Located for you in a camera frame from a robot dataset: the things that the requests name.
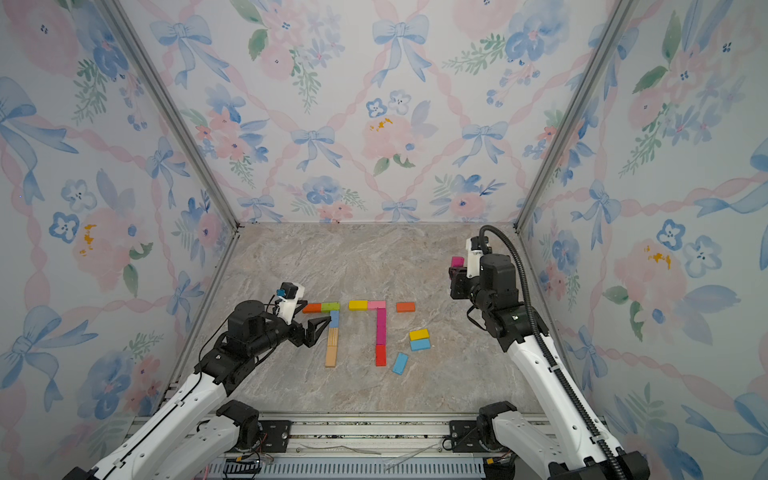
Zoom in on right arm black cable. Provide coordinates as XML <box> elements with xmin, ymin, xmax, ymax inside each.
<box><xmin>478</xmin><ymin>224</ymin><xmax>628</xmax><ymax>480</ymax></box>

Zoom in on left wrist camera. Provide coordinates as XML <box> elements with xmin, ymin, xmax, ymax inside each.
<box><xmin>275</xmin><ymin>282</ymin><xmax>305</xmax><ymax>325</ymax></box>

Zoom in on red block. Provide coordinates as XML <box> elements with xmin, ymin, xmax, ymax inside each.
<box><xmin>375</xmin><ymin>344</ymin><xmax>387</xmax><ymax>367</ymax></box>

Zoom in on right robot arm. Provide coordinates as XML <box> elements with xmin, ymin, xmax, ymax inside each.
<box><xmin>449</xmin><ymin>248</ymin><xmax>650</xmax><ymax>479</ymax></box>

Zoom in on orange block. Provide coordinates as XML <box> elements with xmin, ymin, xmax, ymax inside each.
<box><xmin>396</xmin><ymin>302</ymin><xmax>416</xmax><ymax>313</ymax></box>
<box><xmin>302</xmin><ymin>303</ymin><xmax>322</xmax><ymax>314</ymax></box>

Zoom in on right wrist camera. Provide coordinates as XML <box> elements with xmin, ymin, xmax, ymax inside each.
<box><xmin>465</xmin><ymin>235</ymin><xmax>492</xmax><ymax>279</ymax></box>

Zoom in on blue block bottom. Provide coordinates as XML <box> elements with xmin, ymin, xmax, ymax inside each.
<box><xmin>392</xmin><ymin>353</ymin><xmax>409</xmax><ymax>375</ymax></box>

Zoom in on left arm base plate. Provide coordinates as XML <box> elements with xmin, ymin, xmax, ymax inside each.
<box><xmin>236</xmin><ymin>420</ymin><xmax>293</xmax><ymax>453</ymax></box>

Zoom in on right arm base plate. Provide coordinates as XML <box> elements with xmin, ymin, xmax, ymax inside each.
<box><xmin>443</xmin><ymin>419</ymin><xmax>501</xmax><ymax>453</ymax></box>

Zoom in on tan block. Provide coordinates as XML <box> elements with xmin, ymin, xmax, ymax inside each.
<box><xmin>325</xmin><ymin>345</ymin><xmax>338</xmax><ymax>368</ymax></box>
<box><xmin>327</xmin><ymin>328</ymin><xmax>339</xmax><ymax>347</ymax></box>

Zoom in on green block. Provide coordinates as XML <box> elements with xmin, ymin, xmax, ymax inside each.
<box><xmin>321</xmin><ymin>302</ymin><xmax>340</xmax><ymax>312</ymax></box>

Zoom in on white cable duct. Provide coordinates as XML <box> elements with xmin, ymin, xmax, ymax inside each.
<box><xmin>207</xmin><ymin>457</ymin><xmax>486</xmax><ymax>479</ymax></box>

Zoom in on yellow block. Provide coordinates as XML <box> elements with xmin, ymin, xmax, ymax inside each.
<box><xmin>348</xmin><ymin>300</ymin><xmax>369</xmax><ymax>311</ymax></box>
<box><xmin>409</xmin><ymin>329</ymin><xmax>430</xmax><ymax>341</ymax></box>

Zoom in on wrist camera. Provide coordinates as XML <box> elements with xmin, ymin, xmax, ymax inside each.
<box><xmin>465</xmin><ymin>235</ymin><xmax>492</xmax><ymax>279</ymax></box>
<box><xmin>275</xmin><ymin>282</ymin><xmax>305</xmax><ymax>325</ymax></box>

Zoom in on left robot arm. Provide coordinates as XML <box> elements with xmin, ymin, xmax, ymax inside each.
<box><xmin>66</xmin><ymin>298</ymin><xmax>332</xmax><ymax>479</ymax></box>

